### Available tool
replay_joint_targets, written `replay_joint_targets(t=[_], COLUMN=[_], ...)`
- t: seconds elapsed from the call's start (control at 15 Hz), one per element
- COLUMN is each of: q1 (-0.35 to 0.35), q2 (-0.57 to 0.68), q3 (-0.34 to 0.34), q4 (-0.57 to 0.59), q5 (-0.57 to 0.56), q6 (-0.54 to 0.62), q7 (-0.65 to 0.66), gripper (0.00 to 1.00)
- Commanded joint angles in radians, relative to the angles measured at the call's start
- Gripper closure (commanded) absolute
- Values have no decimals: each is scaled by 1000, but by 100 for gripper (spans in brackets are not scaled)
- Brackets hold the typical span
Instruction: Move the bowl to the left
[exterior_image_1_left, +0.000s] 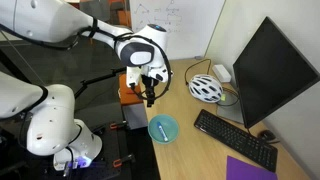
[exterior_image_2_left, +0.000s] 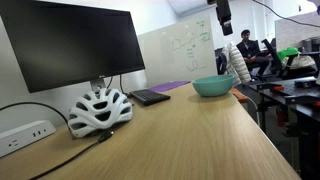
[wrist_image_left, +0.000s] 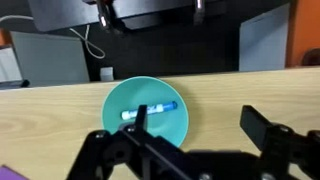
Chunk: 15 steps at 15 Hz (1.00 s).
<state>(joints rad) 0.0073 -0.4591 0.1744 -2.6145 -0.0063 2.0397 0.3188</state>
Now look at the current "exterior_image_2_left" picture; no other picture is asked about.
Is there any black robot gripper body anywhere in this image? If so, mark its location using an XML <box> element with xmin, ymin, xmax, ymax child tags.
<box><xmin>216</xmin><ymin>0</ymin><xmax>231</xmax><ymax>24</ymax></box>

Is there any teal bowl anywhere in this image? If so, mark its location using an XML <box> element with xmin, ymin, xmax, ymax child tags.
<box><xmin>192</xmin><ymin>74</ymin><xmax>235</xmax><ymax>97</ymax></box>

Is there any white puffer jacket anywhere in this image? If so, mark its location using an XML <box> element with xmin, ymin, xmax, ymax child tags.
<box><xmin>222</xmin><ymin>42</ymin><xmax>251</xmax><ymax>86</ymax></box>

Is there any whiteboard with green writing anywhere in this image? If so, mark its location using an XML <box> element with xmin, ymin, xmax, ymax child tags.
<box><xmin>138</xmin><ymin>15</ymin><xmax>217</xmax><ymax>87</ymax></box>

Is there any seated person in dark suit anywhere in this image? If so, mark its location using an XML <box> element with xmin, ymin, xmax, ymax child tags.
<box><xmin>237</xmin><ymin>29</ymin><xmax>269</xmax><ymax>80</ymax></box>

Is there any green object on chair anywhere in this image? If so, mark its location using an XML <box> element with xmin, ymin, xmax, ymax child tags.
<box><xmin>278</xmin><ymin>47</ymin><xmax>299</xmax><ymax>60</ymax></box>

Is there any orange clamp on desk edge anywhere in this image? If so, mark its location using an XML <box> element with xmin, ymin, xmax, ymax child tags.
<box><xmin>230</xmin><ymin>88</ymin><xmax>248</xmax><ymax>103</ymax></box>

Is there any purple mat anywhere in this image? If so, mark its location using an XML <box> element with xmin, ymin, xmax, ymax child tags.
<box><xmin>150</xmin><ymin>81</ymin><xmax>188</xmax><ymax>92</ymax></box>

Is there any black perforated work table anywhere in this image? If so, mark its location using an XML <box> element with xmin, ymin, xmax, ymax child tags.
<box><xmin>249</xmin><ymin>77</ymin><xmax>320</xmax><ymax>180</ymax></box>

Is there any black keyboard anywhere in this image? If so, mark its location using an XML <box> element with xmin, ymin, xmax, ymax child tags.
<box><xmin>130</xmin><ymin>89</ymin><xmax>170</xmax><ymax>106</ymax></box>

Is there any white bicycle helmet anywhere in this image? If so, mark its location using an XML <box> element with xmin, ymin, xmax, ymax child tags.
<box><xmin>68</xmin><ymin>88</ymin><xmax>133</xmax><ymax>138</ymax></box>

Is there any black computer monitor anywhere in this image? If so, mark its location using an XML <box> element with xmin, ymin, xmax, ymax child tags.
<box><xmin>0</xmin><ymin>0</ymin><xmax>145</xmax><ymax>93</ymax></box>

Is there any white power strip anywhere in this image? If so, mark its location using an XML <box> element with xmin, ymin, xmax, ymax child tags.
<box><xmin>0</xmin><ymin>120</ymin><xmax>56</xmax><ymax>157</ymax></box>

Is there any black overhead cable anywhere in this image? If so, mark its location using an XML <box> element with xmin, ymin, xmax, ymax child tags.
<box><xmin>252</xmin><ymin>0</ymin><xmax>320</xmax><ymax>29</ymax></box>

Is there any black cable on desk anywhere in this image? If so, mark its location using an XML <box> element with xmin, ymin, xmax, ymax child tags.
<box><xmin>29</xmin><ymin>130</ymin><xmax>115</xmax><ymax>180</ymax></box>

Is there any black power strip cable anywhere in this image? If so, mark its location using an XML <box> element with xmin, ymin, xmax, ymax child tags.
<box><xmin>0</xmin><ymin>101</ymin><xmax>70</xmax><ymax>126</ymax></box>

